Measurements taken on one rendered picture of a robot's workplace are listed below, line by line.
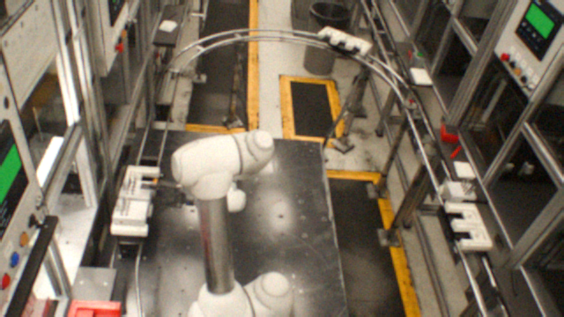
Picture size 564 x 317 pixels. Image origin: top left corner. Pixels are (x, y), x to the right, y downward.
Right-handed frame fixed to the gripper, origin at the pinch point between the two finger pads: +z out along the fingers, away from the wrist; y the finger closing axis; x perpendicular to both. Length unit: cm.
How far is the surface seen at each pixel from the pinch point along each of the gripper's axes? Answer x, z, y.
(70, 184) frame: 3.8, 30.8, 5.5
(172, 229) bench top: 0.7, -10.1, -22.5
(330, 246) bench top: 4, -83, -22
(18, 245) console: 66, 16, 52
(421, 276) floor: -29, -161, -91
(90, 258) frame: 12.0, 25.9, -34.6
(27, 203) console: 57, 16, 57
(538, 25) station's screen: -40, -155, 79
